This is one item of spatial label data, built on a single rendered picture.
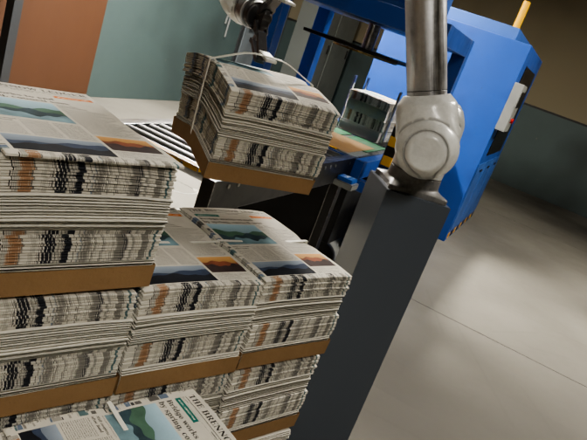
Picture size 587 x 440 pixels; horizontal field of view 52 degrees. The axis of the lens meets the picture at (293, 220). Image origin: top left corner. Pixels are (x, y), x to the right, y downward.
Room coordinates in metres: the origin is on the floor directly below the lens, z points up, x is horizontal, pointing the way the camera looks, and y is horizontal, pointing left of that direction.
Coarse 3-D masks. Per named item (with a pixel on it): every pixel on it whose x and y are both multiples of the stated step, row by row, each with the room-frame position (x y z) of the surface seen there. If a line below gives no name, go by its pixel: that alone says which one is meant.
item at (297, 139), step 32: (224, 96) 1.34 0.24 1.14; (256, 96) 1.35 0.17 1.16; (288, 96) 1.42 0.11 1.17; (320, 96) 1.53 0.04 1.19; (224, 128) 1.33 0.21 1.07; (256, 128) 1.36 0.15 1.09; (288, 128) 1.40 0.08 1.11; (320, 128) 1.45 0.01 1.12; (224, 160) 1.35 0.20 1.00; (256, 160) 1.39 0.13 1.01; (288, 160) 1.42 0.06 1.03; (320, 160) 1.47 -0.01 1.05
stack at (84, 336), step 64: (192, 256) 1.16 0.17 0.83; (256, 256) 1.28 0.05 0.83; (320, 256) 1.42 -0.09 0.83; (0, 320) 0.77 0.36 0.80; (64, 320) 0.85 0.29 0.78; (128, 320) 0.93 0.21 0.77; (192, 320) 1.03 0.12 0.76; (256, 320) 1.18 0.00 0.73; (320, 320) 1.33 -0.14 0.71; (0, 384) 0.79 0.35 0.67; (64, 384) 0.87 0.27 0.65; (192, 384) 1.09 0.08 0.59; (256, 384) 1.23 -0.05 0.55
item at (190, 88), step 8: (192, 56) 1.60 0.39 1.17; (200, 56) 1.55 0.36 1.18; (184, 64) 1.65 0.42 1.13; (192, 64) 1.59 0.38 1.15; (200, 64) 1.54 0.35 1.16; (240, 64) 1.59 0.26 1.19; (192, 72) 1.65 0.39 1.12; (200, 72) 1.52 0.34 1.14; (272, 72) 1.62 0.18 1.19; (184, 80) 1.63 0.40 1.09; (192, 80) 1.57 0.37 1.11; (200, 80) 1.52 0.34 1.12; (184, 88) 1.62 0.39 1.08; (192, 88) 1.56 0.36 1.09; (184, 96) 1.62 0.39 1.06; (192, 96) 1.54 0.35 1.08; (184, 104) 1.60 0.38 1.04; (192, 104) 1.54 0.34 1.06; (184, 112) 1.58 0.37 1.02; (192, 112) 1.53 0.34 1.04; (184, 120) 1.56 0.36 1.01
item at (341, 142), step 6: (336, 138) 3.45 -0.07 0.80; (342, 138) 3.53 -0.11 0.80; (348, 138) 3.60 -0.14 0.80; (330, 144) 3.19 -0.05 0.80; (336, 144) 3.26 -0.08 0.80; (342, 144) 3.32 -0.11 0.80; (348, 144) 3.39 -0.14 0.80; (354, 144) 3.46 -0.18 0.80; (360, 144) 3.54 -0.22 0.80; (342, 150) 3.14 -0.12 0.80; (348, 150) 3.19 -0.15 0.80; (354, 150) 3.26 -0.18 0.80; (360, 150) 3.32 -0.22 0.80
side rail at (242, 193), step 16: (336, 160) 2.84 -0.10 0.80; (352, 160) 3.03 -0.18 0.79; (320, 176) 2.68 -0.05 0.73; (336, 176) 2.90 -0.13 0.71; (208, 192) 1.83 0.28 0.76; (224, 192) 1.90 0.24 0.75; (240, 192) 2.00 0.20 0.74; (256, 192) 2.12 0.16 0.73; (272, 192) 2.25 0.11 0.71; (288, 192) 2.40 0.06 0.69; (224, 208) 1.93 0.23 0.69
